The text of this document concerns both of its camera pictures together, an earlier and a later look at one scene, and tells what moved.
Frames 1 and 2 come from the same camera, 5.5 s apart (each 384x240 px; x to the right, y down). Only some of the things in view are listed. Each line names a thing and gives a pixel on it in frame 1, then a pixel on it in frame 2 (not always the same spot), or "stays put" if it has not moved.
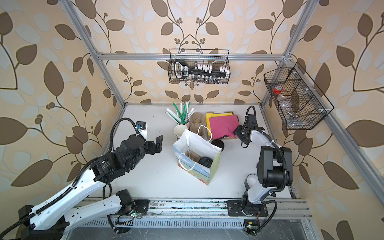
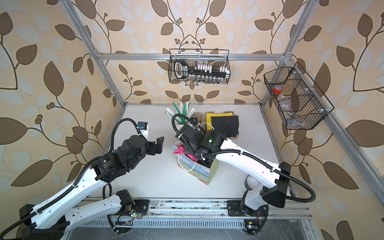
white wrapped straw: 173,115 stays put
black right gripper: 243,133 -> 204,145
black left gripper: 158,143 stays put
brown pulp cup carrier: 197,124 stays put
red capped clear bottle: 277,89 stays put
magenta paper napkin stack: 223,126 -> 181,150
